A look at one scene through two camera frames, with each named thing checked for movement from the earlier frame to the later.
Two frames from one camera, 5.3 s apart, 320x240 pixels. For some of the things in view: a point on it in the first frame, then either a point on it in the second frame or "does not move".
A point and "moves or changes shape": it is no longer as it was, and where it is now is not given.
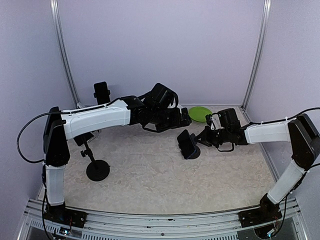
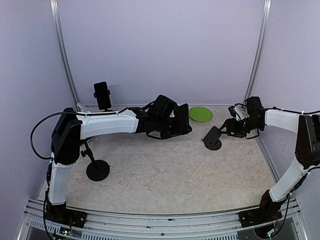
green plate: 199,113 does not move
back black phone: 102,92 does not move
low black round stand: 198,151 moves or changes shape
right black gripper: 205,137 → 229,122
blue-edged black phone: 186,144 moves or changes shape
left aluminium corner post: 63,51 does not move
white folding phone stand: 79,105 does not move
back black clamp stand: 95,94 does not move
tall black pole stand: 97,170 does not move
